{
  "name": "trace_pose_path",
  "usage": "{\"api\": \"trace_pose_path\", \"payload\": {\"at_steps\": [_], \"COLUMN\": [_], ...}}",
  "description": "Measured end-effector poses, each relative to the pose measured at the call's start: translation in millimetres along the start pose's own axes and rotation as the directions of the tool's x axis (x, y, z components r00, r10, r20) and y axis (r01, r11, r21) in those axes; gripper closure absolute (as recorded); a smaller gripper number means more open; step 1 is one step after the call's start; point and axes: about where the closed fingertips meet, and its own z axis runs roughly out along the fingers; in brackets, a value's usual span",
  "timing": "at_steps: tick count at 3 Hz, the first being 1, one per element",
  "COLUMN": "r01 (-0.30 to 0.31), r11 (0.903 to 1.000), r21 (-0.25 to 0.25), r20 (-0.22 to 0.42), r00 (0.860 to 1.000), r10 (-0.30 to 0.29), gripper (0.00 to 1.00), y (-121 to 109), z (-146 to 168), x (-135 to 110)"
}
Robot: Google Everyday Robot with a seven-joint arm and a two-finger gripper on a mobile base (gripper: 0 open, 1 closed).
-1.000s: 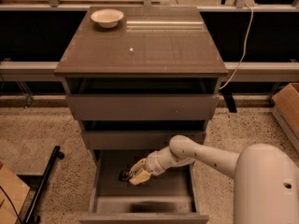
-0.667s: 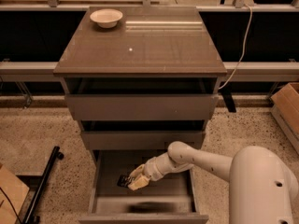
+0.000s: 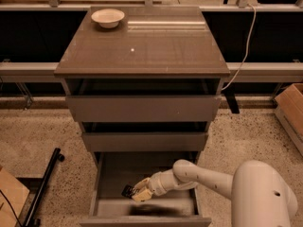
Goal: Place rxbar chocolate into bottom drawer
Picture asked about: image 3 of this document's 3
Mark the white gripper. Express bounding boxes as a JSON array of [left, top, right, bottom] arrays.
[[132, 172, 167, 201]]

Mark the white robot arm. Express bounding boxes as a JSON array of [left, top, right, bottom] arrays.
[[132, 160, 298, 227]]

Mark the bottom grey open drawer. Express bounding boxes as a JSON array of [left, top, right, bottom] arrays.
[[80, 151, 211, 227]]

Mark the middle grey drawer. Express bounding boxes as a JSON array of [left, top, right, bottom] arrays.
[[82, 122, 208, 152]]

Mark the grey drawer cabinet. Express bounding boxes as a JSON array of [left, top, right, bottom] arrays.
[[53, 5, 231, 172]]

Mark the top grey drawer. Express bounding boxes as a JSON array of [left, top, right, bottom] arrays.
[[65, 79, 223, 123]]

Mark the black metal bar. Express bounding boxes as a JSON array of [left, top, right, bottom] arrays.
[[23, 148, 64, 227]]

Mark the cardboard box left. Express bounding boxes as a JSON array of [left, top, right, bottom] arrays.
[[0, 166, 29, 227]]

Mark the cardboard box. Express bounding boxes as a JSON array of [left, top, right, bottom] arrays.
[[0, 166, 29, 227], [275, 83, 303, 156]]

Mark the cardboard box right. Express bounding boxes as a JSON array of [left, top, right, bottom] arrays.
[[275, 83, 303, 156]]

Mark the white ceramic bowl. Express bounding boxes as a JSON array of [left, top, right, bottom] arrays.
[[91, 9, 125, 28]]

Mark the black bracket post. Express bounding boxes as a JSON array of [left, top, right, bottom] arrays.
[[223, 84, 240, 114]]

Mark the black thin cable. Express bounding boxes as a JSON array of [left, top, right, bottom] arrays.
[[0, 189, 24, 227]]

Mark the white cable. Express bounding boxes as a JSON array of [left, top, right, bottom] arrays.
[[221, 3, 258, 92]]

